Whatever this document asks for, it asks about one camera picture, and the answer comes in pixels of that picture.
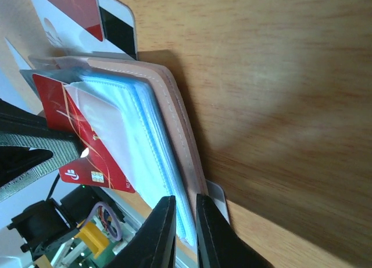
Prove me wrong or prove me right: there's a pink leather card holder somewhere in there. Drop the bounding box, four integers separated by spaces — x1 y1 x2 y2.
21 56 208 247

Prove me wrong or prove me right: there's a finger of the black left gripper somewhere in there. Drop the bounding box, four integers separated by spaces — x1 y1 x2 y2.
1 100 80 201

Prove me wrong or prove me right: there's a red vip card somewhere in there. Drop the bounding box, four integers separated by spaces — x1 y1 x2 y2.
48 0 104 42
32 74 135 193

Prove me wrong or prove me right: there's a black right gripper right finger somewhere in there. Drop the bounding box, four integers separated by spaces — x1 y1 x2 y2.
196 194 273 267

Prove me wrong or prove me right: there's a white card pile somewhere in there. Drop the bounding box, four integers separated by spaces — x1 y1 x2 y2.
206 180 230 223

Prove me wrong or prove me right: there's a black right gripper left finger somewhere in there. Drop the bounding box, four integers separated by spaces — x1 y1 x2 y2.
104 195 177 268

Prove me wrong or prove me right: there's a white VIP card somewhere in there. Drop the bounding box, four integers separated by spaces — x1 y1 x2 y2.
31 0 138 60

